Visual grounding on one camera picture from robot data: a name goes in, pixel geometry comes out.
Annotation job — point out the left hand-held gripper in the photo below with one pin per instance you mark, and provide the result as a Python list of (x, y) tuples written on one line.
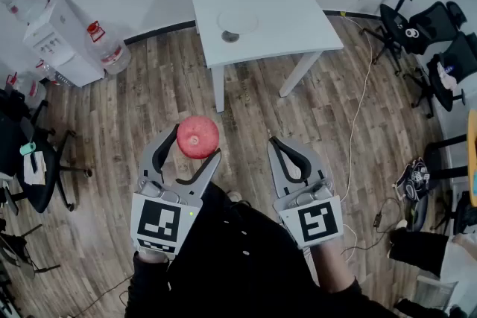
[(158, 219)]

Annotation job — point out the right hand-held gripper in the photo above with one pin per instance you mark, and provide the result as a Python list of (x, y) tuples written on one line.
[(316, 223)]

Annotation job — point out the red apple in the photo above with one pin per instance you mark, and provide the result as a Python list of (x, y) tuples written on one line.
[(197, 137)]

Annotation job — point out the clear glass plate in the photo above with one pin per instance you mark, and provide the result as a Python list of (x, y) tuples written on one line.
[(238, 22)]

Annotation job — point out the person's right forearm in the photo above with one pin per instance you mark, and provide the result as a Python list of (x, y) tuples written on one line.
[(333, 268)]

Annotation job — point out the person's left forearm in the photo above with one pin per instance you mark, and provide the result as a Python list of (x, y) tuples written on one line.
[(151, 272)]

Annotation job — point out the white table leg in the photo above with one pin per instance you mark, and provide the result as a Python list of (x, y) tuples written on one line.
[(219, 89), (298, 76)]

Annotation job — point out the person's black clothing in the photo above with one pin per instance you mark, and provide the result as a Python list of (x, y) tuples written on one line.
[(238, 264)]

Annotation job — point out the clear water jug red cap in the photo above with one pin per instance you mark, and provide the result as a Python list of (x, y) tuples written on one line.
[(44, 70), (110, 52), (28, 91)]

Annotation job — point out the white paper sheets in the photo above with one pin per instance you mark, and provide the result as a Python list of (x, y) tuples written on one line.
[(35, 169)]

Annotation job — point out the teal small object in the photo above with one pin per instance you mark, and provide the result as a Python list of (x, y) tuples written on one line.
[(27, 149)]

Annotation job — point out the white water dispenser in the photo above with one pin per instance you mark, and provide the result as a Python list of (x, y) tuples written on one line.
[(67, 44)]

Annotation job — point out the black mesh office chair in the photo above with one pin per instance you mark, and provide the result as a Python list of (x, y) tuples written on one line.
[(395, 24), (462, 52)]

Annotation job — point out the yellow round table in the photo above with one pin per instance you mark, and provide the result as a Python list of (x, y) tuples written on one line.
[(473, 160)]

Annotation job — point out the white cloth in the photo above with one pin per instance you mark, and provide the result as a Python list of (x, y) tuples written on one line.
[(447, 76)]

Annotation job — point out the white headphones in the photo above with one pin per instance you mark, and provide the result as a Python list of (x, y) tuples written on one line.
[(411, 33)]

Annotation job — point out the black stand frame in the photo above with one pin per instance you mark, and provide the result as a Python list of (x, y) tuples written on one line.
[(18, 249)]

